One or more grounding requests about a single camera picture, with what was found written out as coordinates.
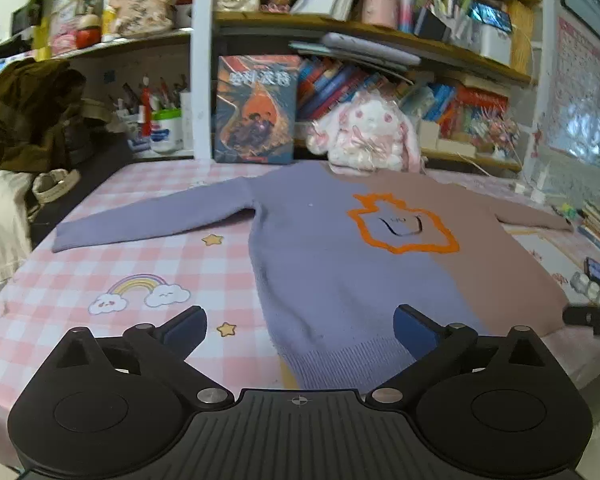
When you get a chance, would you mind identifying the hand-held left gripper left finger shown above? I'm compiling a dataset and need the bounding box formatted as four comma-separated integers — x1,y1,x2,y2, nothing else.
45,305,236,407

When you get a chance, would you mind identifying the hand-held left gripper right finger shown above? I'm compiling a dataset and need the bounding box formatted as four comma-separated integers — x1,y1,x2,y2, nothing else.
362,304,556,406

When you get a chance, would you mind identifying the purple and brown knit sweater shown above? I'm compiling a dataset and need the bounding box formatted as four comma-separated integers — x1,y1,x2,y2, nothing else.
52,160,577,392

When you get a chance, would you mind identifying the pink checked tablecloth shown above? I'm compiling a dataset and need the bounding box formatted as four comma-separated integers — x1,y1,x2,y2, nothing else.
0,157,600,466

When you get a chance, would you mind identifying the black chair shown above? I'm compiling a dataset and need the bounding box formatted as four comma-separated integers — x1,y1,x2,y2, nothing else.
29,132,137,243

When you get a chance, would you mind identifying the white pen holder tub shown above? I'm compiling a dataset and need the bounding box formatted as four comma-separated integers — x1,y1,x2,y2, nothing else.
150,108,184,155

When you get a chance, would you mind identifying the pink white plush bunny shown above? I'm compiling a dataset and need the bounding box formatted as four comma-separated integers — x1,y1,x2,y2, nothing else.
305,91,429,176

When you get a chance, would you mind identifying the row of red blue books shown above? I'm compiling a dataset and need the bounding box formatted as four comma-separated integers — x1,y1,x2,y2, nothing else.
420,81,512,142

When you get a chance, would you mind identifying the white garment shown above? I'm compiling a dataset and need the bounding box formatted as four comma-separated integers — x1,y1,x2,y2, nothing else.
0,164,37,287

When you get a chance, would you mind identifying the upright illustrated book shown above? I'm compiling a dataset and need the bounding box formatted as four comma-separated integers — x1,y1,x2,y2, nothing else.
212,54,301,165

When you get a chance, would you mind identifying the bunch of pens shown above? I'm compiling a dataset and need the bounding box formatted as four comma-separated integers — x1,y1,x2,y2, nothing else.
114,75,189,137

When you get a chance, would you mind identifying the row of colourful books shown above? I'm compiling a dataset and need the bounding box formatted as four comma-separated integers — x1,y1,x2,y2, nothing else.
295,55,422,122

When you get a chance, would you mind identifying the white box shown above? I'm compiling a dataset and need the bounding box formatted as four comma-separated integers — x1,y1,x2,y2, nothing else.
479,25,514,67

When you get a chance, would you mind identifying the olive green jacket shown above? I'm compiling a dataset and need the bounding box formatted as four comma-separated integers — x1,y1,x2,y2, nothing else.
0,57,117,175

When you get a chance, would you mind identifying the flat stack of papers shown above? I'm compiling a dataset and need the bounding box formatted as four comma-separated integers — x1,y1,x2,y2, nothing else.
289,32,422,74

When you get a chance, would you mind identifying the wooden bookshelf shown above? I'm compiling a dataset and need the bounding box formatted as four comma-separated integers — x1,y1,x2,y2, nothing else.
212,0,546,173

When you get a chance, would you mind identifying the red white doll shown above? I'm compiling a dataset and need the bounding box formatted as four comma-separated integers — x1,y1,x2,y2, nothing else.
74,11,104,47

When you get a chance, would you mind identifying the pink wall poster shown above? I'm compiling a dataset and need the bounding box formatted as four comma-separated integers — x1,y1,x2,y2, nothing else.
549,16,600,160

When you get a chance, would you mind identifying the beige strap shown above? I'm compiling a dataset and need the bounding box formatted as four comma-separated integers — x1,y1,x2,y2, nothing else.
31,168,81,204

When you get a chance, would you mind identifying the white shelf post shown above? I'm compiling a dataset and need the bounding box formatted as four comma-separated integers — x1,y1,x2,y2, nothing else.
189,0,217,161

